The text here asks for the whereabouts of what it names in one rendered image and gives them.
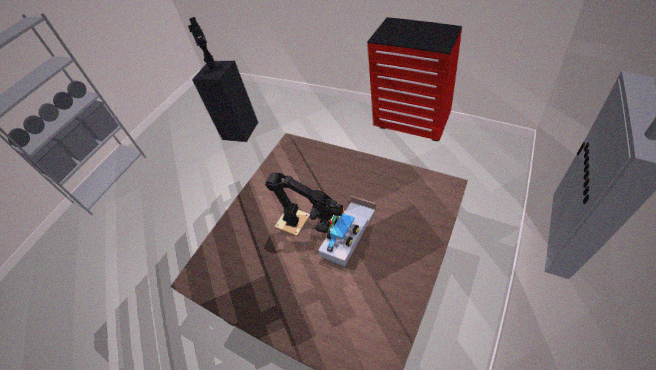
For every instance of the green tray floor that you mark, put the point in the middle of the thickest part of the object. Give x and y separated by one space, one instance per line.
334 218

